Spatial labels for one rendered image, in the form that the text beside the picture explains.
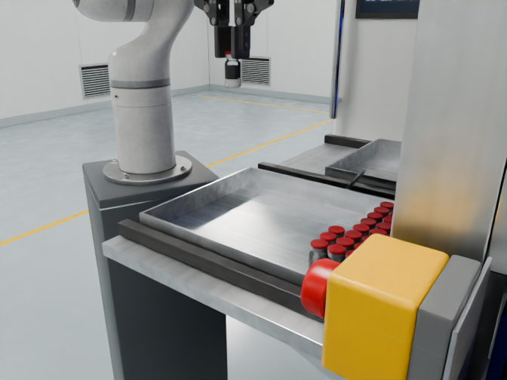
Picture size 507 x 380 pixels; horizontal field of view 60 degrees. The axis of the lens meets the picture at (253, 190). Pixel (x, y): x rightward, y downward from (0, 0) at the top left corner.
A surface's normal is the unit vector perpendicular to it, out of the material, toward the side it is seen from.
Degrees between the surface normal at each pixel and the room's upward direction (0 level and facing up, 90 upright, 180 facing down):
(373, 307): 90
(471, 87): 90
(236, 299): 0
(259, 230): 0
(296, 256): 0
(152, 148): 90
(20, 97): 90
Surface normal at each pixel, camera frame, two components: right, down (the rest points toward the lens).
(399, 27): -0.51, 0.32
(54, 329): 0.00, -0.93
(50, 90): 0.80, 0.22
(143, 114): 0.26, 0.35
